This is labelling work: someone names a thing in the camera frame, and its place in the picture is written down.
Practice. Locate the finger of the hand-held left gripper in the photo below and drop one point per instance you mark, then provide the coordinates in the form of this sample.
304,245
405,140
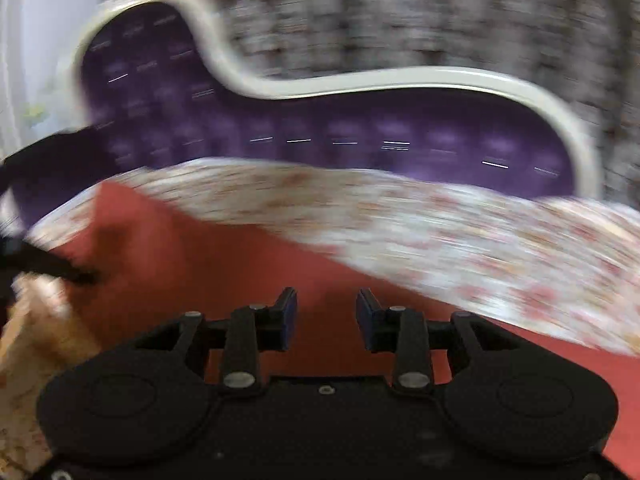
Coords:
55,264
45,155

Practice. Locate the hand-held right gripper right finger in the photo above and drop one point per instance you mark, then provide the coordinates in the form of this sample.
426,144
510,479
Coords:
366,320

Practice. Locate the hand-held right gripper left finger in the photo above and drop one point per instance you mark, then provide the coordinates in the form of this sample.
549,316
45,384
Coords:
288,319

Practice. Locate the beige floral blanket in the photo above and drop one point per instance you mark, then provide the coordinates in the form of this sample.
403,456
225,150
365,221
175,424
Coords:
35,340

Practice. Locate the white floral bed sheet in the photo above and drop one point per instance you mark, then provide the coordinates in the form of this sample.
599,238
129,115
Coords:
400,220

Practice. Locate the white curtain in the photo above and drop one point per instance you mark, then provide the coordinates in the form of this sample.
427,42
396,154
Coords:
45,20

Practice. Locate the purple tufted headboard white frame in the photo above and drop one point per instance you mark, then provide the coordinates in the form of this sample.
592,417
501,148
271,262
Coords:
325,120

